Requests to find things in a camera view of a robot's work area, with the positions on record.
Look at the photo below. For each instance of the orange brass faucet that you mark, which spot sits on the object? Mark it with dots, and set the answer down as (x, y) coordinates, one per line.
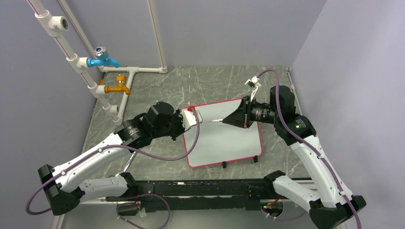
(121, 86)

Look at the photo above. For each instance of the silver combination wrench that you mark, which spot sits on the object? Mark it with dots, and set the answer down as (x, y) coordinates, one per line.
(128, 163)

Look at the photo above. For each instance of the blue plastic faucet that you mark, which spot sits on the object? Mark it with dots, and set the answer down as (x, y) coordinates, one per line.
(102, 58)

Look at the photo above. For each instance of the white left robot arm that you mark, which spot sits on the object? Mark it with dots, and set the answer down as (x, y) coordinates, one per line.
(66, 186)

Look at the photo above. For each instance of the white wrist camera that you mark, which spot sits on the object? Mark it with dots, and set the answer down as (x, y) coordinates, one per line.
(189, 119)
(255, 85)

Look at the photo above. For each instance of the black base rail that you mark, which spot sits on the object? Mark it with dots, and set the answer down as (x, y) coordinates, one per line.
(247, 194)

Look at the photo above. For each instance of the white PVC pipe frame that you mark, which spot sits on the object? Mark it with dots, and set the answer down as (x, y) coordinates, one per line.
(113, 99)

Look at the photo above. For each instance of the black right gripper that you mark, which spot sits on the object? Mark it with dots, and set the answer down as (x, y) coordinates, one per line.
(241, 117)

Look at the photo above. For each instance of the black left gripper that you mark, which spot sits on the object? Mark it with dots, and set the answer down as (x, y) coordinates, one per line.
(179, 117)

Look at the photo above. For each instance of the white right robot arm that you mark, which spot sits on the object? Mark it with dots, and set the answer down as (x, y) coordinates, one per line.
(332, 203)

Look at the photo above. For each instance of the pink framed whiteboard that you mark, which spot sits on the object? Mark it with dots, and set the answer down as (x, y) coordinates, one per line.
(218, 143)

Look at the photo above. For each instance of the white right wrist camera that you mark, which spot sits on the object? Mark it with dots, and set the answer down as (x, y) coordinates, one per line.
(255, 85)

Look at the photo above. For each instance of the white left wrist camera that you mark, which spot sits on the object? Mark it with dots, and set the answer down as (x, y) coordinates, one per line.
(189, 119)

